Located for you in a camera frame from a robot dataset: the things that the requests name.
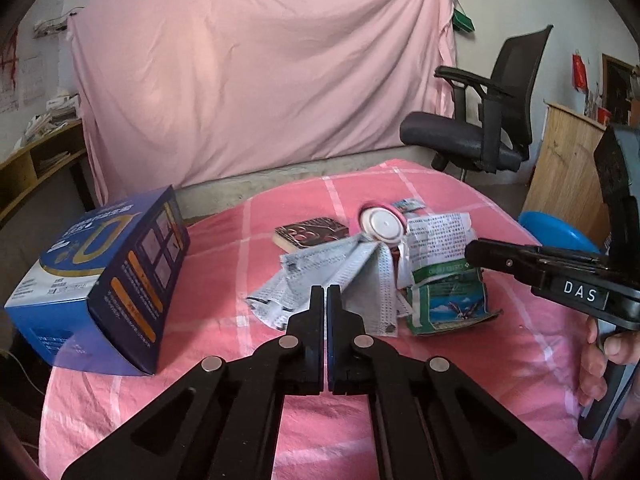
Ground person's right hand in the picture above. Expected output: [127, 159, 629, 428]
[579, 319, 640, 407]

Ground wooden shelf unit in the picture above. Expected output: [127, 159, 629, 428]
[0, 119, 93, 228]

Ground red hanging bag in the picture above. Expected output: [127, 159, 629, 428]
[572, 50, 589, 94]

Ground pink hanging sheet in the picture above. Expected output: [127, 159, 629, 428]
[66, 0, 459, 207]

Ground stack of papers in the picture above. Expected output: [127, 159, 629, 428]
[21, 91, 82, 147]

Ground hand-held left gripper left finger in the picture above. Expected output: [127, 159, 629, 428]
[60, 285, 326, 480]

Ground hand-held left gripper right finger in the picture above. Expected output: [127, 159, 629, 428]
[327, 284, 584, 480]

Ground wooden cabinet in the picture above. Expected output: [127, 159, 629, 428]
[521, 101, 615, 247]

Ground blue plastic stool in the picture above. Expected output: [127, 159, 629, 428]
[518, 211, 602, 257]

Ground blue cardboard box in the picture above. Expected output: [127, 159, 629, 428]
[5, 185, 192, 377]

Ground dark patterned small box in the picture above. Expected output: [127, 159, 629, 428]
[273, 216, 349, 254]

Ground pink checked blanket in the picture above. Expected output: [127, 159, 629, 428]
[39, 158, 623, 480]

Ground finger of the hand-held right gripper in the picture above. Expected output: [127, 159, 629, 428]
[464, 239, 545, 285]

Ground white printed sachet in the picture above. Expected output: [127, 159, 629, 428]
[391, 198, 427, 217]

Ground torn green packaging bag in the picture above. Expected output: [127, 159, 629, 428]
[403, 261, 502, 337]

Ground crumpled silver foil wrapper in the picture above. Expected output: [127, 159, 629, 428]
[244, 239, 381, 332]

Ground black office chair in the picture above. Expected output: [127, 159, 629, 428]
[399, 24, 555, 184]

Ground white printed paper leaflet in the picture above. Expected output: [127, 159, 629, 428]
[397, 211, 479, 291]

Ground pink round lidded container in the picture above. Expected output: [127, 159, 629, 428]
[354, 201, 407, 251]

